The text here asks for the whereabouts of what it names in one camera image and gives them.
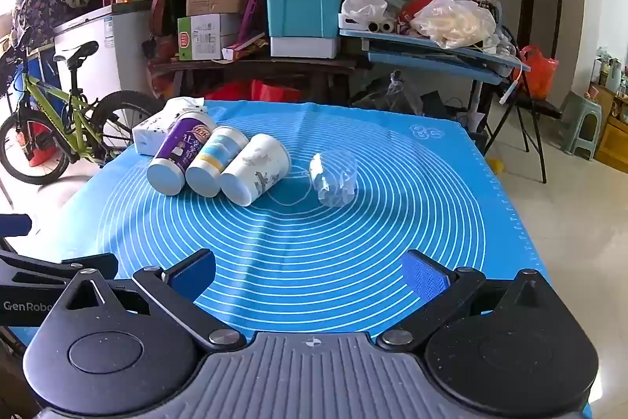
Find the wooden cabinet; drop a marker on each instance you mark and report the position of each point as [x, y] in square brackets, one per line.
[613, 129]

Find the dark wooden table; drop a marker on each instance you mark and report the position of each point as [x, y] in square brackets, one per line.
[255, 66]

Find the green bicycle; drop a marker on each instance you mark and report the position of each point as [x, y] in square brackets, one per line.
[59, 105]

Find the white plastic box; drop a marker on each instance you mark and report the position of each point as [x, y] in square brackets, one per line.
[304, 47]

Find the blue study desk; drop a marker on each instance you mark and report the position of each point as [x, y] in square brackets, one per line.
[431, 53]

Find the clear plastic cup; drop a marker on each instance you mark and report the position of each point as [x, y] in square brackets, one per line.
[333, 179]

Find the small yellow floor object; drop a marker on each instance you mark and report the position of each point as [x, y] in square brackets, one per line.
[497, 165]

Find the green plastic stool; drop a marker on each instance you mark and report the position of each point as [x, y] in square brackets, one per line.
[581, 124]

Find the white chest freezer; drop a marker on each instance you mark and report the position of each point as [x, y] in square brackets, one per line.
[110, 51]

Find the white cup with yellow band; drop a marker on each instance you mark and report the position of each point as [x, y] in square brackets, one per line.
[216, 160]

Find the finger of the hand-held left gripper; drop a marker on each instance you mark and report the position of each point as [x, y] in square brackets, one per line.
[44, 269]
[13, 225]

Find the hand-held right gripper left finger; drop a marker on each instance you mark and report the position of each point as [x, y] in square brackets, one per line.
[192, 275]

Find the green and white carton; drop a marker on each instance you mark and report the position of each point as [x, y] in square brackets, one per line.
[206, 37]

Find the purple paper cup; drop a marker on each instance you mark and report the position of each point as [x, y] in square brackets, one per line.
[180, 151]

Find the clear bag of yellowish contents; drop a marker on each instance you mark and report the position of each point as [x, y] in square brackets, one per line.
[454, 22]

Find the red bags under table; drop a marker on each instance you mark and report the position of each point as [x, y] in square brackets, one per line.
[260, 91]

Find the purple plastic rack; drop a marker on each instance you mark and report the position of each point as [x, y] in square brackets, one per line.
[252, 14]

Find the white cup with grey print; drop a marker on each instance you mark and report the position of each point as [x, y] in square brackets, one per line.
[255, 168]

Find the white tissue pack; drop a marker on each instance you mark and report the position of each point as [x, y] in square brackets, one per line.
[153, 129]

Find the black folding chair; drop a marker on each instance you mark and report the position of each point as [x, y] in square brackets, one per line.
[532, 114]

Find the red plastic bag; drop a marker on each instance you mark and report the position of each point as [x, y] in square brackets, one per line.
[538, 73]

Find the small white plastic bag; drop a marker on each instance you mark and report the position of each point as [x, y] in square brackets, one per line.
[363, 4]

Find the blue silicone baking mat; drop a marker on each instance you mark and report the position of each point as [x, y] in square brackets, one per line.
[343, 222]

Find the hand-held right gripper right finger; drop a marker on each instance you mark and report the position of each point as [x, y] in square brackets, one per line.
[425, 277]

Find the teal storage bin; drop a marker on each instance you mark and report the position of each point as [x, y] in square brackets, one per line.
[304, 4]

